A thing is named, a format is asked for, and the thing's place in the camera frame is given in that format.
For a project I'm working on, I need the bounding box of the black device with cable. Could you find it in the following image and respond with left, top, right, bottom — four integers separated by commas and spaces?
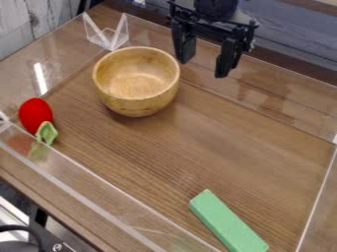
0, 224, 77, 252

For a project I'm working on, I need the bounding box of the green rectangular block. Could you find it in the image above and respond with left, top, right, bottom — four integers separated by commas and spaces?
188, 189, 270, 252

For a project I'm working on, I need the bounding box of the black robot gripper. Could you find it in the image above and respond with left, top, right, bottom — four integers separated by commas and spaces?
167, 0, 259, 78

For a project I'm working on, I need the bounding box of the clear acrylic corner bracket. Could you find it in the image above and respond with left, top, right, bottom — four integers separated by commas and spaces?
81, 13, 128, 51

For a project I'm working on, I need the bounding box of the black table leg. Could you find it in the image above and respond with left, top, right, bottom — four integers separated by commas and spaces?
34, 208, 48, 227

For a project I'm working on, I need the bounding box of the red plush strawberry toy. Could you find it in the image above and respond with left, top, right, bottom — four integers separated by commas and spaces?
18, 97, 57, 146

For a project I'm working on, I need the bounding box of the light wooden bowl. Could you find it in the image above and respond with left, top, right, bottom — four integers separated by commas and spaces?
92, 46, 180, 117

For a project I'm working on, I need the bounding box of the clear acrylic front wall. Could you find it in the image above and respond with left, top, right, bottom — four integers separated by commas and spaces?
0, 122, 219, 252

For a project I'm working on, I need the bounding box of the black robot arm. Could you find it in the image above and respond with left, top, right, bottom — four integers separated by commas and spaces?
167, 0, 259, 79

